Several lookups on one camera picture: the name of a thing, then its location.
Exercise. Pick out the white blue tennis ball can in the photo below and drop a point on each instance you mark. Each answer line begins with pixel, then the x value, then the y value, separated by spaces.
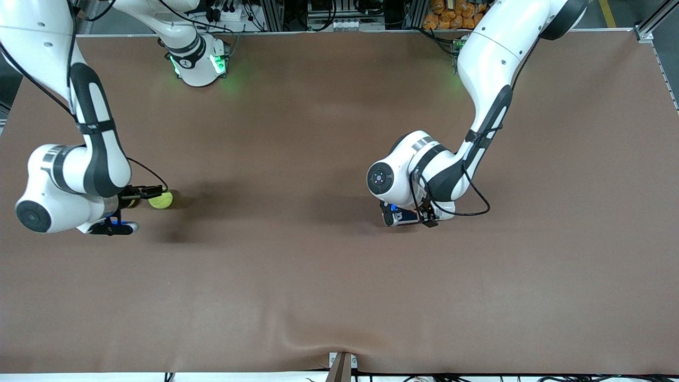
pixel 408 216

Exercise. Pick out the orange packaged goods pile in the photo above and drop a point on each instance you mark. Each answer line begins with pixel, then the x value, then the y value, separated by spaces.
pixel 451 16

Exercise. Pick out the white terminal block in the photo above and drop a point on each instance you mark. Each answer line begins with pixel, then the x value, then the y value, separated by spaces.
pixel 345 25

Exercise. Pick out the metal table edge clamp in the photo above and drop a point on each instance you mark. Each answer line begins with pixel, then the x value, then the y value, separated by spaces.
pixel 342 369

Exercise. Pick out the brown table mat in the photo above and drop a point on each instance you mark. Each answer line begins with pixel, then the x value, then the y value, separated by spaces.
pixel 339 292

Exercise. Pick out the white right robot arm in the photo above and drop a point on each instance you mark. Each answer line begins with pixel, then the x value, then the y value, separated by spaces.
pixel 48 48

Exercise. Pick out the white power strip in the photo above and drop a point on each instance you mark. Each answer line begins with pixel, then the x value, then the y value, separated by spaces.
pixel 233 16

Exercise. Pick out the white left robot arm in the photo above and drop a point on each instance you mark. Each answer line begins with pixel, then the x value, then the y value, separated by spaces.
pixel 488 58

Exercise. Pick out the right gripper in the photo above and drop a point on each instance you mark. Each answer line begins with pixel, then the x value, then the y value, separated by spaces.
pixel 129 197

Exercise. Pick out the white corner bracket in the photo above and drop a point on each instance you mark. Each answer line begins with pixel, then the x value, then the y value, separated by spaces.
pixel 644 36

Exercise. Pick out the aluminium frame post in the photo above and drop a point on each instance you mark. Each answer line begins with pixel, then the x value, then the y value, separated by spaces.
pixel 271 13
pixel 415 13

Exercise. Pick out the yellow tennis ball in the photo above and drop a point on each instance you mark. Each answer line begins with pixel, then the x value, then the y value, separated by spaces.
pixel 162 201
pixel 132 203

